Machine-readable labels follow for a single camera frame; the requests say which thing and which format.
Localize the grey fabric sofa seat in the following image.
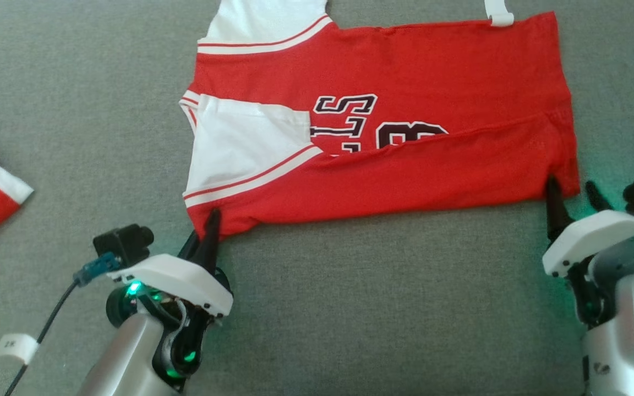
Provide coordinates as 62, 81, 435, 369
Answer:
0, 0, 634, 396

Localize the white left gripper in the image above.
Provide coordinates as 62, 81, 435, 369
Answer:
106, 207, 234, 381

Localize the white left cable label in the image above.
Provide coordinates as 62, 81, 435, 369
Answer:
0, 332, 39, 365

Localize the red white basketball jersey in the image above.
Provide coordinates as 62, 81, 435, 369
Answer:
179, 0, 581, 241

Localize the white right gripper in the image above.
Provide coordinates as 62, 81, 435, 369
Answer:
542, 175, 634, 326

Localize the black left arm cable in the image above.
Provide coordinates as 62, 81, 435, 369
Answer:
3, 252, 124, 396

